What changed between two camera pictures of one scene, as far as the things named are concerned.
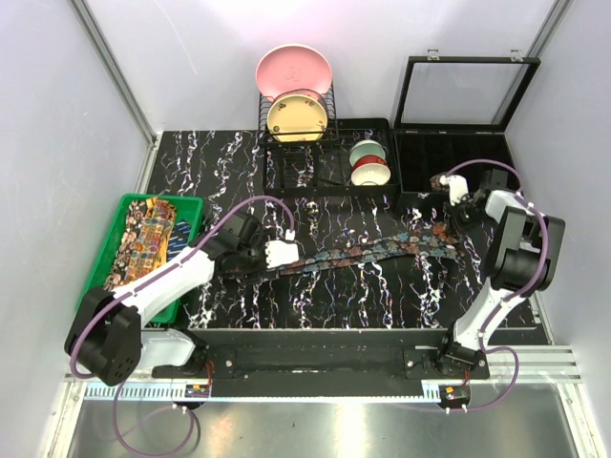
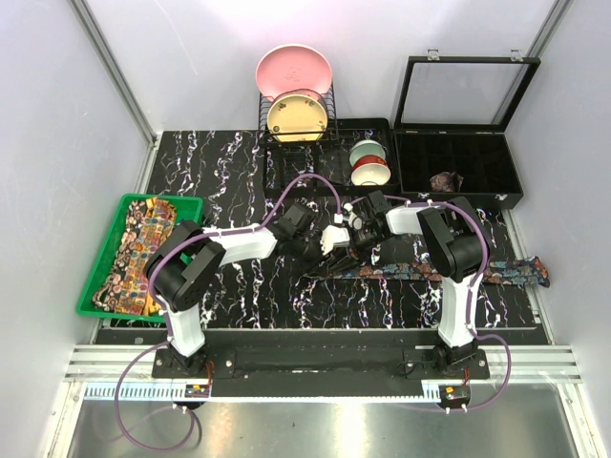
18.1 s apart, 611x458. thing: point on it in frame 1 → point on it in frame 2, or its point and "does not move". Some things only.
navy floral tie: (438, 241) → (515, 272)
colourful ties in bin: (145, 243) does not move
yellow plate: (297, 114) does not move
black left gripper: (260, 240) → (322, 270)
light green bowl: (367, 147) does not move
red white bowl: (370, 170) does not move
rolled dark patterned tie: (435, 183) does not move
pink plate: (293, 70) does not move
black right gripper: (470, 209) → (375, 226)
